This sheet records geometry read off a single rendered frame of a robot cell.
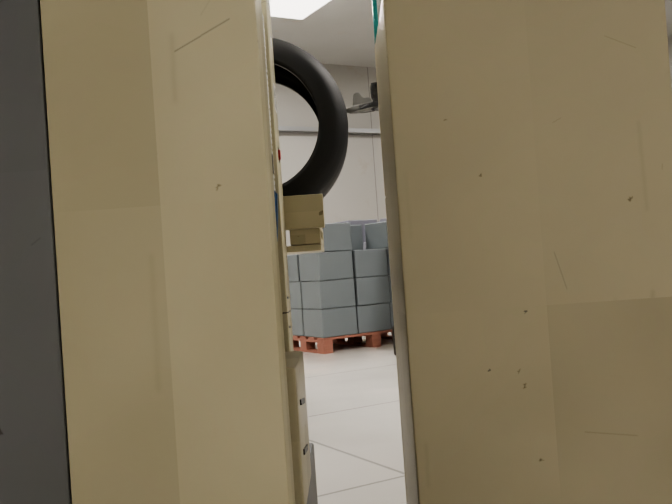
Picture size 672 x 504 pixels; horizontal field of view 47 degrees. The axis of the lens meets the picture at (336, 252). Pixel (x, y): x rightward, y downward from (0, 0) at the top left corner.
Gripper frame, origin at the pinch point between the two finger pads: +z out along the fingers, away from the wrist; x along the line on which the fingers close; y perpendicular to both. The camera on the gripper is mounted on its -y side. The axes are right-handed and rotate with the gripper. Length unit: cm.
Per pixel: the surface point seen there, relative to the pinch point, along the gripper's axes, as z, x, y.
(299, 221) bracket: 21.2, 28.1, -33.6
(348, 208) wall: -11, -881, 29
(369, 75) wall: -80, -908, 220
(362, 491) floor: 19, -2, -122
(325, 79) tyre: 5.7, 16.2, 8.1
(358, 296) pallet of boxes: 4, -416, -79
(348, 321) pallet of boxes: 17, -410, -98
